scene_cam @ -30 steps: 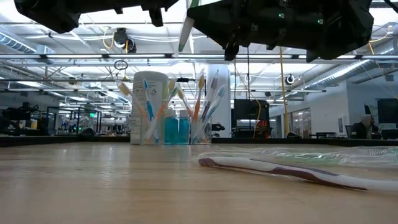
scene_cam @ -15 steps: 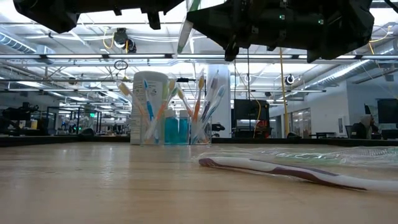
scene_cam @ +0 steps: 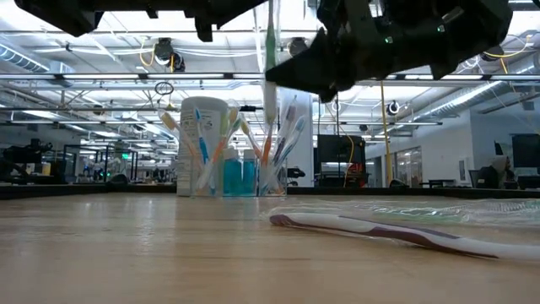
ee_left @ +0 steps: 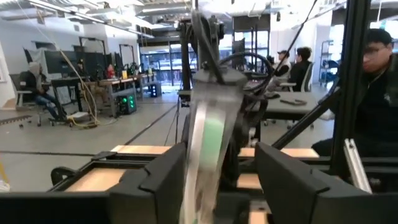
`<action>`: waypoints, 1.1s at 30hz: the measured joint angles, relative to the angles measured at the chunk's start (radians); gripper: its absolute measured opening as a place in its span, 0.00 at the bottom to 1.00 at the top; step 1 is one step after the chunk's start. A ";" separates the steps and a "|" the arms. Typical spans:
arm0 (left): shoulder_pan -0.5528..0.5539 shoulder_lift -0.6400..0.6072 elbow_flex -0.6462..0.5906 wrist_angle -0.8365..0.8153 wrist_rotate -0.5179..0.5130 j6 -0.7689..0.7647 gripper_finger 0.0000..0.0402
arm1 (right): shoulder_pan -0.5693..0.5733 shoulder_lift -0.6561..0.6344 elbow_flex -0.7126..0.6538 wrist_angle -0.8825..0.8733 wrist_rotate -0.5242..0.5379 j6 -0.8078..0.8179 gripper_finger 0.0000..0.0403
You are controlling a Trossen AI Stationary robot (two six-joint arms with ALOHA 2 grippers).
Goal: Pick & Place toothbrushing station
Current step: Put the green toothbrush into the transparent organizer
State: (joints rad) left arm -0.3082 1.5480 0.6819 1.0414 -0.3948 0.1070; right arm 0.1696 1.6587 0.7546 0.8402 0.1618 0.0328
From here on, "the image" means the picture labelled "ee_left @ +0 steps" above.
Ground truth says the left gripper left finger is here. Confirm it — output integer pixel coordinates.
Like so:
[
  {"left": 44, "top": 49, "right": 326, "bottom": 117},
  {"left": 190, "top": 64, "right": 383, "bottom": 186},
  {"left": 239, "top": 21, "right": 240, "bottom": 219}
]
[{"left": 0, "top": 142, "right": 187, "bottom": 224}]

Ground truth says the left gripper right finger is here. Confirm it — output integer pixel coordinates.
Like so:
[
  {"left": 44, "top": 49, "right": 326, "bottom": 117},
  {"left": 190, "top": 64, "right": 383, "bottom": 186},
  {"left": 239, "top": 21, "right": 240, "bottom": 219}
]
[{"left": 256, "top": 142, "right": 398, "bottom": 224}]

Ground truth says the green toothbrush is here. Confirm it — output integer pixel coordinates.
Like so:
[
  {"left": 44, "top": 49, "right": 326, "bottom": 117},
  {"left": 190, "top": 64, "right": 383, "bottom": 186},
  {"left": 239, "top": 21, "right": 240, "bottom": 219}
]
[{"left": 179, "top": 70, "right": 248, "bottom": 224}]

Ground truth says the grey desk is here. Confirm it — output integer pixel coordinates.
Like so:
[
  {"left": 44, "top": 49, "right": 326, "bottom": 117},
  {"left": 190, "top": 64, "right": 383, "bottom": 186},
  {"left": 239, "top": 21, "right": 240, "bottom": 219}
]
[{"left": 248, "top": 90, "right": 318, "bottom": 121}]

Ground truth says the computer with green lights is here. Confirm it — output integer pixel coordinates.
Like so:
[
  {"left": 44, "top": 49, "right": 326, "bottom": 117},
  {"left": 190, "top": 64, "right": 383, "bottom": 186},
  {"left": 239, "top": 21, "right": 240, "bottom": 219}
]
[{"left": 118, "top": 94, "right": 137, "bottom": 115}]

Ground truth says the wooden top desk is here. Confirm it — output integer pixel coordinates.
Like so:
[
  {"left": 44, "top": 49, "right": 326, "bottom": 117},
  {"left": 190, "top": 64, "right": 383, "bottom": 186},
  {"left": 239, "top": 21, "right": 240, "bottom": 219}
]
[{"left": 51, "top": 73, "right": 156, "bottom": 118}]

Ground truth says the black monitor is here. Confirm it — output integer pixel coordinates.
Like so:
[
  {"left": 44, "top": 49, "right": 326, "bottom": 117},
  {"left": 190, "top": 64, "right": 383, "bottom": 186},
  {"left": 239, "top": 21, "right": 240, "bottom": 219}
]
[{"left": 43, "top": 49, "right": 80, "bottom": 75}]

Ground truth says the silver metal bracket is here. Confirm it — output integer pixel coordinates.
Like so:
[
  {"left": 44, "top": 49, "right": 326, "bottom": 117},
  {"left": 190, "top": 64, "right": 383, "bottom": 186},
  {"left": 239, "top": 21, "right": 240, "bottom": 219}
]
[{"left": 343, "top": 138, "right": 373, "bottom": 194}]

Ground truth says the thick yellow cable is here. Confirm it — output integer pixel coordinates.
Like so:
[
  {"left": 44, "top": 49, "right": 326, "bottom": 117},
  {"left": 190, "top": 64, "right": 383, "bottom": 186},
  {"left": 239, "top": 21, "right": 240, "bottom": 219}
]
[{"left": 15, "top": 0, "right": 102, "bottom": 130}]

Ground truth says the black aluminium frame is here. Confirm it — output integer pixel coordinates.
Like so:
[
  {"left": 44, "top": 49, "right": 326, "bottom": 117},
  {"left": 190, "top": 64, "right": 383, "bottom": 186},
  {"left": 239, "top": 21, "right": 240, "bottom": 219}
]
[{"left": 49, "top": 0, "right": 398, "bottom": 195}]

